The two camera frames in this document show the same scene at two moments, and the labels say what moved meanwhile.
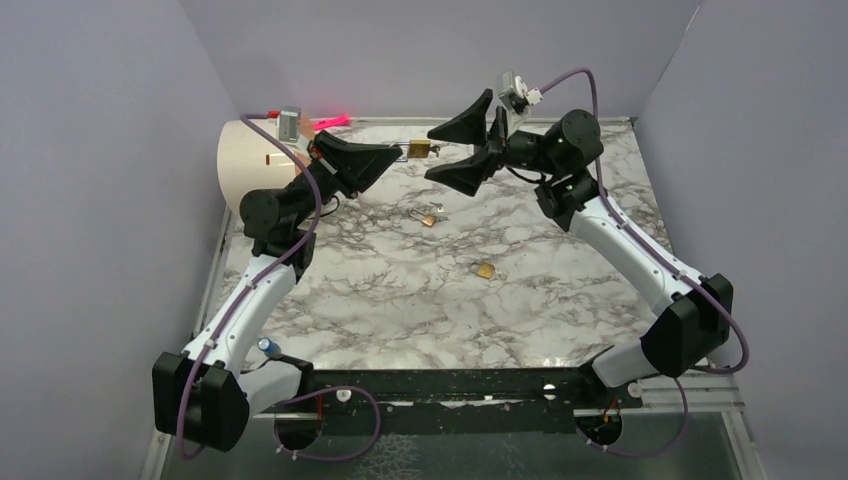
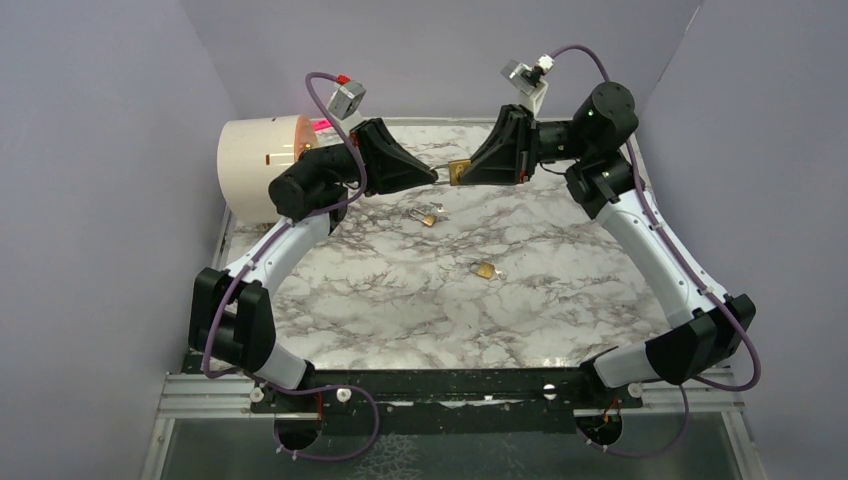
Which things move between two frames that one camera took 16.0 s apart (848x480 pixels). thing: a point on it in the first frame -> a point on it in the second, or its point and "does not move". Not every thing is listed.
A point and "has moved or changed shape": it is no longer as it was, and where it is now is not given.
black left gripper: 334,159 -> 389,167
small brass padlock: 419,148 has moved or changed shape
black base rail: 449,401 does not move
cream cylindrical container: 249,160 does not move
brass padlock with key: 486,270 does not move
